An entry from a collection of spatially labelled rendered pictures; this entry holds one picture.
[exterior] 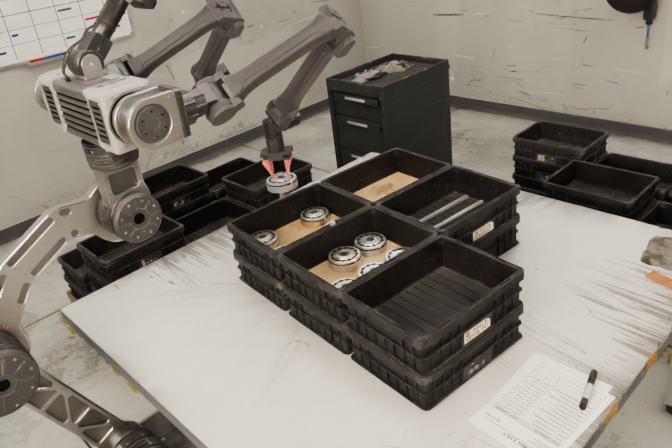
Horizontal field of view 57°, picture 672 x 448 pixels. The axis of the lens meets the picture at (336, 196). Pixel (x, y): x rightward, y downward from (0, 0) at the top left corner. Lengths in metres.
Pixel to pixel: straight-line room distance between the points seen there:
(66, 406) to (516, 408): 1.29
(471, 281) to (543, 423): 0.44
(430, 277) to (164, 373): 0.82
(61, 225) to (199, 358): 0.54
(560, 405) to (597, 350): 0.24
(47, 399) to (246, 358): 0.60
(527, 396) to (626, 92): 3.60
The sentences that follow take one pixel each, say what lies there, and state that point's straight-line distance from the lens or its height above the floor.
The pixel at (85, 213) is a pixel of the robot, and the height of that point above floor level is 1.16.
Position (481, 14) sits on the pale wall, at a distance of 5.45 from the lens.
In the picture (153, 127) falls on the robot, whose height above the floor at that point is 1.44.
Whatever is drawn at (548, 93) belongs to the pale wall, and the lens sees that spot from 5.29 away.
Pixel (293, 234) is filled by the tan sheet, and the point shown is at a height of 0.83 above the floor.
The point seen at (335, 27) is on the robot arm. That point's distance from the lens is 1.61.
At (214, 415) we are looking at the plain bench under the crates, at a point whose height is 0.70.
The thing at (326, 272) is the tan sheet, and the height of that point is 0.83.
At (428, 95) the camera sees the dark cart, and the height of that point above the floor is 0.73.
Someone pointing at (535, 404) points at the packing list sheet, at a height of 0.70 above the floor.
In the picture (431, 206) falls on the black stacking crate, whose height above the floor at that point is 0.83.
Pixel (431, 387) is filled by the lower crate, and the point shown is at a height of 0.77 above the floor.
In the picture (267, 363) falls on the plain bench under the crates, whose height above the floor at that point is 0.70.
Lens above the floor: 1.87
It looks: 26 degrees down
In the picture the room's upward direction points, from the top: 8 degrees counter-clockwise
